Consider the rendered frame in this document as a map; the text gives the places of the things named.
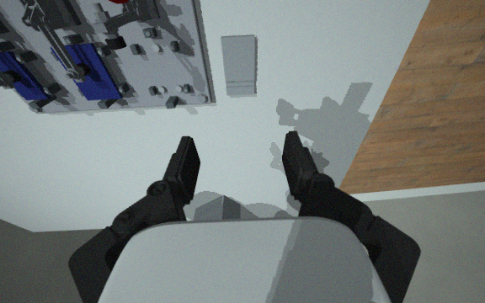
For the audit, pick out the blue flat metal plate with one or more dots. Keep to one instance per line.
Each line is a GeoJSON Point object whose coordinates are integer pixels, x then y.
{"type": "Point", "coordinates": [101, 82]}

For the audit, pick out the blue flat block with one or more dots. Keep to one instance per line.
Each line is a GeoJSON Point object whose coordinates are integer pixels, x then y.
{"type": "Point", "coordinates": [32, 82]}

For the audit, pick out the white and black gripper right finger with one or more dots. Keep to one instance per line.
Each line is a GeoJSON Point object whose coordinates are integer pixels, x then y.
{"type": "Point", "coordinates": [394, 254]}

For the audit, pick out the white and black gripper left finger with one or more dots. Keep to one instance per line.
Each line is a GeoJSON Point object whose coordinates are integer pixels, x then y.
{"type": "Point", "coordinates": [92, 264]}

